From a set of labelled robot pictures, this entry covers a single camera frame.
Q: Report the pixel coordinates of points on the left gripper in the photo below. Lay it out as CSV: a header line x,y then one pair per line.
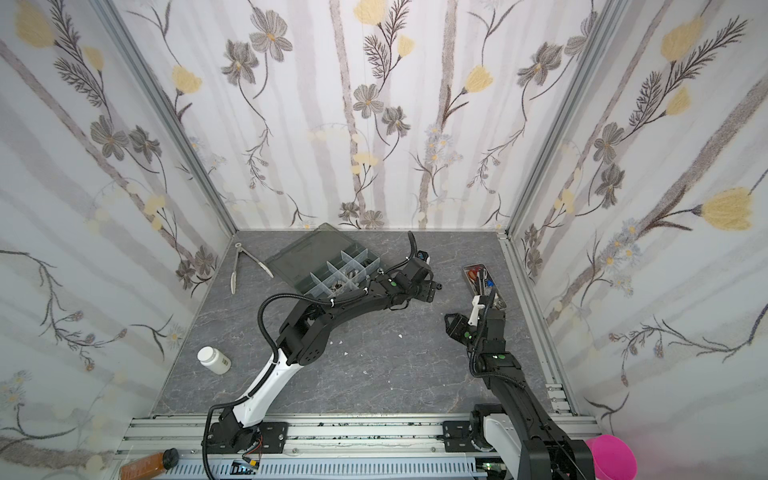
x,y
429,291

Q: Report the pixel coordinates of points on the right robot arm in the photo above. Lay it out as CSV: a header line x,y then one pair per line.
x,y
519,429

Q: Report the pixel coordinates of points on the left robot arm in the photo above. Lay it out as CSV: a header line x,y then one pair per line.
x,y
303,338

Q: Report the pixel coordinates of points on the small tray with tools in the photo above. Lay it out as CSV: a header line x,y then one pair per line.
x,y
480,282

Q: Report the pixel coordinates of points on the green compartment organizer box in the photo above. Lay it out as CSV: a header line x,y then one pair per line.
x,y
325,263

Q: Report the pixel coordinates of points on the pink plastic cup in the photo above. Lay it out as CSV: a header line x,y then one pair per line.
x,y
613,459

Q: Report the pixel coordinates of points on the white pill bottle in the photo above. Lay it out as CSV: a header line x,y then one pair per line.
x,y
214,360

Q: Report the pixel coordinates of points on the amber bottle black cap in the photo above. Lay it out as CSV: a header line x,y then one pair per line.
x,y
150,466

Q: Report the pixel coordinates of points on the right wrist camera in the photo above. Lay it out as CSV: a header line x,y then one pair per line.
x,y
478,305

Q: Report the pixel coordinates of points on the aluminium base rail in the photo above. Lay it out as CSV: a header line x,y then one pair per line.
x,y
322,446

